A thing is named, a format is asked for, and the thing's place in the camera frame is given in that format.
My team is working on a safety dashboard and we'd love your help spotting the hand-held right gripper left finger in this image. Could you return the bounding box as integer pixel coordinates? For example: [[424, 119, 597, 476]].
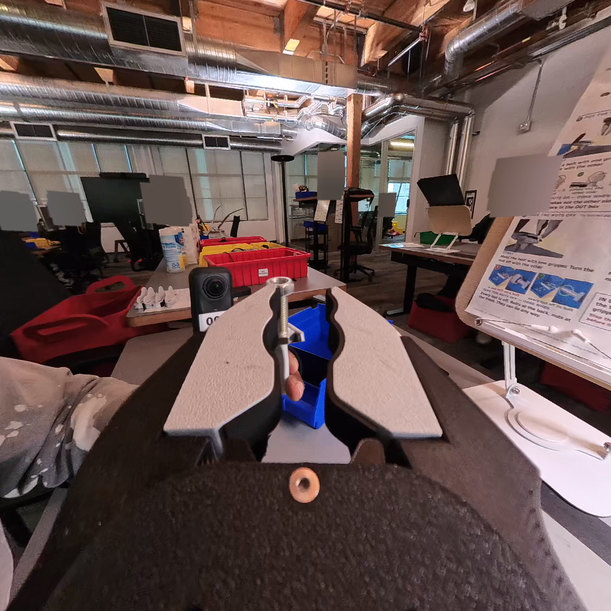
[[163, 285, 285, 440]]

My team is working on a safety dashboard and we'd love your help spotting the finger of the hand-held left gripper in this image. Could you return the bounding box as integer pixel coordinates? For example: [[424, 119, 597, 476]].
[[279, 327, 307, 397]]

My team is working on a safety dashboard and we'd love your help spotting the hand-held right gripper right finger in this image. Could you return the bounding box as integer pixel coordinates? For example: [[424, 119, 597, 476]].
[[325, 286, 444, 441]]

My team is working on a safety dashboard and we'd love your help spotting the blue plastic bin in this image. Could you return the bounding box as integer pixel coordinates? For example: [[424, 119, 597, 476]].
[[282, 302, 335, 430]]

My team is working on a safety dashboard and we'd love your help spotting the person's left hand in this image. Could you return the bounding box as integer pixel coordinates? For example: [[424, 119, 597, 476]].
[[285, 352, 305, 403]]

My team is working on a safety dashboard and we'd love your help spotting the red parts bin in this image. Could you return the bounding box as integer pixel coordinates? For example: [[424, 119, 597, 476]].
[[204, 247, 312, 288], [200, 236, 268, 249]]

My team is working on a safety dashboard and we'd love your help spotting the long yellow bin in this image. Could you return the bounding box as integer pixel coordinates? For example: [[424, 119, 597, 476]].
[[199, 242, 287, 268]]

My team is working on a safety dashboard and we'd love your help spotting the white wipes canister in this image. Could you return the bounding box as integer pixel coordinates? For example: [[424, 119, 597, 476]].
[[159, 227, 187, 274]]

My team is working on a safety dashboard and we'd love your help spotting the rack of white printed parts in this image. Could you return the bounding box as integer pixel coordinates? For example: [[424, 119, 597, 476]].
[[134, 285, 181, 312]]

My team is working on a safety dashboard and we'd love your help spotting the red storage bin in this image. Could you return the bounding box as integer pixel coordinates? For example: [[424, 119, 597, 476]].
[[407, 293, 471, 343], [539, 360, 611, 413]]

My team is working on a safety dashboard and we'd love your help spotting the black display screen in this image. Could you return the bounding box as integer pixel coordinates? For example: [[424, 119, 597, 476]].
[[80, 173, 150, 225]]

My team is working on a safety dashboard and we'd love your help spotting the wooden top desk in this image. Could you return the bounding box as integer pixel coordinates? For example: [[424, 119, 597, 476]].
[[379, 241, 482, 316]]

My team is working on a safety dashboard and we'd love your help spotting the black office chair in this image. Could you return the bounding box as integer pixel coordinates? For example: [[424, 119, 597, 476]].
[[335, 187, 377, 283]]

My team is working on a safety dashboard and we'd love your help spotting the red tote bag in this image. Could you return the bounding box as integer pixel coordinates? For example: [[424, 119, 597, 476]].
[[10, 276, 146, 364]]

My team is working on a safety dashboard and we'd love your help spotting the black floor lamp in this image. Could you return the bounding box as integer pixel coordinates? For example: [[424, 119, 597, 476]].
[[270, 154, 295, 248]]

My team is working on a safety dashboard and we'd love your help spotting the printed instruction sheet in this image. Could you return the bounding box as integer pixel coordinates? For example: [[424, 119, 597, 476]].
[[465, 48, 611, 370]]

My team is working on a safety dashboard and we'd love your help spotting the wooden document stand white base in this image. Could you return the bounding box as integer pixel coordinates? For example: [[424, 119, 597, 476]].
[[455, 217, 611, 518]]

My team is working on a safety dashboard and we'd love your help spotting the black board document stand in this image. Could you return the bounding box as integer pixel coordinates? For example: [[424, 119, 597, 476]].
[[416, 174, 474, 252]]

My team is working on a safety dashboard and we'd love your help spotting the air vent grille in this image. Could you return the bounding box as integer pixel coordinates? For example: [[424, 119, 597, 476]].
[[100, 2, 188, 57]]

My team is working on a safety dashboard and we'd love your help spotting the silver air duct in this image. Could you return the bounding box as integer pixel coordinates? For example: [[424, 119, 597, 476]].
[[444, 7, 530, 79], [0, 81, 299, 141], [0, 10, 406, 98]]

